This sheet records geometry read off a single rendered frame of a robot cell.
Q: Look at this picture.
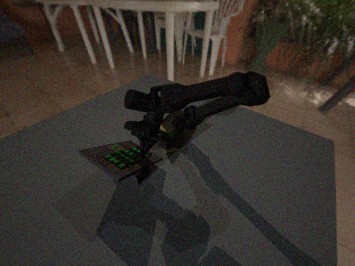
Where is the dark brown switch panel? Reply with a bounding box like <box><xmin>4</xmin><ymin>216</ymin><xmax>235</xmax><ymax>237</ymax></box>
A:
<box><xmin>79</xmin><ymin>140</ymin><xmax>163</xmax><ymax>185</ymax></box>

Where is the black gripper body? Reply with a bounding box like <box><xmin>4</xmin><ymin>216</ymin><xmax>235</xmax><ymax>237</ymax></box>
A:
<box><xmin>124</xmin><ymin>112</ymin><xmax>176</xmax><ymax>150</ymax></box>

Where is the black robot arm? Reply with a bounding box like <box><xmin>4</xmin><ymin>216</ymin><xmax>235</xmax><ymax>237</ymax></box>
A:
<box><xmin>124</xmin><ymin>70</ymin><xmax>270</xmax><ymax>140</ymax></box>

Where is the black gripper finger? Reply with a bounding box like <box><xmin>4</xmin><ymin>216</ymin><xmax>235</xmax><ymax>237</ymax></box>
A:
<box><xmin>142</xmin><ymin>139</ymin><xmax>157</xmax><ymax>156</ymax></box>
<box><xmin>139</xmin><ymin>137</ymin><xmax>149</xmax><ymax>155</ymax></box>

